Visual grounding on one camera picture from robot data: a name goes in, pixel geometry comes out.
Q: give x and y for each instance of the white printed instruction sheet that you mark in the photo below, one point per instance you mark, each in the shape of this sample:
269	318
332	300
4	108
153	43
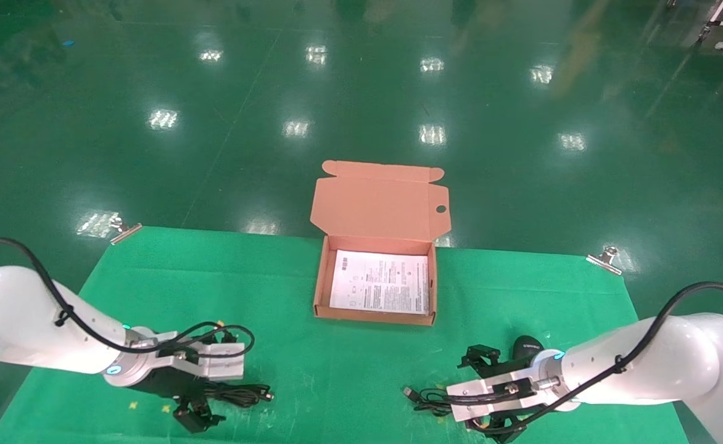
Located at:
380	283

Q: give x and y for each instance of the open brown cardboard box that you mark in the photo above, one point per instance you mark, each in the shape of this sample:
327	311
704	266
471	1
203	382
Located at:
380	203

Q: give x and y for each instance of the green table cloth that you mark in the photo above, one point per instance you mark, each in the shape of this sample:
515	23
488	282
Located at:
337	357

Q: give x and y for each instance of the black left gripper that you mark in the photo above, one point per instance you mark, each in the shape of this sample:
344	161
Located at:
164	383

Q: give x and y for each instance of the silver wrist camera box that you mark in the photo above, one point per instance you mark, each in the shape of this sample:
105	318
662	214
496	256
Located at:
223	362
469	401

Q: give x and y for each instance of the metal binder clip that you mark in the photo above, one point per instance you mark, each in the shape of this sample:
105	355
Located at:
605	259
124	233

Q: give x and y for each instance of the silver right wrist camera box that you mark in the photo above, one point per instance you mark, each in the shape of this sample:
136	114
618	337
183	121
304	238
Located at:
469	401

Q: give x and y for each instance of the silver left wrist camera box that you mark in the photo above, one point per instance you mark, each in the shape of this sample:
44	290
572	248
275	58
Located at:
223	362

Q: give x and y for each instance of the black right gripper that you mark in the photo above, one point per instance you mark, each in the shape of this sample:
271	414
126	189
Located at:
509	369

